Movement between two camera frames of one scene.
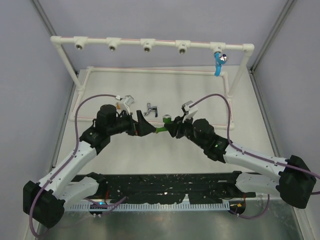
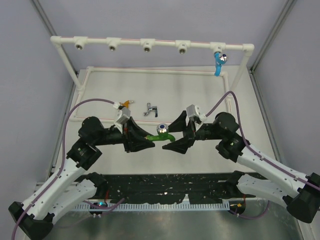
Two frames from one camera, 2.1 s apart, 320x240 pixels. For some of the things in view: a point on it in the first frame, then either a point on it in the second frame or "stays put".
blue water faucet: (219, 59) stays put
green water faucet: (166, 118) → (162, 130)
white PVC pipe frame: (181, 45) stays put
